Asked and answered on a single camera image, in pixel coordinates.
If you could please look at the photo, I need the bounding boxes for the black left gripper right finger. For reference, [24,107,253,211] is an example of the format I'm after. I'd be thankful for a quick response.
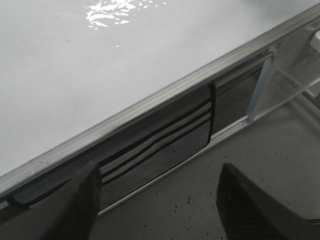
[216,163,320,240]

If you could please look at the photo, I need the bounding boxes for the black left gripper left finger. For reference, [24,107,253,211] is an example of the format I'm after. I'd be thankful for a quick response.
[44,161,102,240]

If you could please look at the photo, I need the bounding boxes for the dark grey panel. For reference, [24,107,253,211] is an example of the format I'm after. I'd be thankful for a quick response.
[212,67,262,134]

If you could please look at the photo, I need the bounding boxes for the white plastic storage tray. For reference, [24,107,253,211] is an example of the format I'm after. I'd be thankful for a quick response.
[310,30,320,52]

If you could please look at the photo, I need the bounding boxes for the white whiteboard with aluminium frame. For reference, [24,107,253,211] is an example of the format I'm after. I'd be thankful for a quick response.
[0,0,317,193]

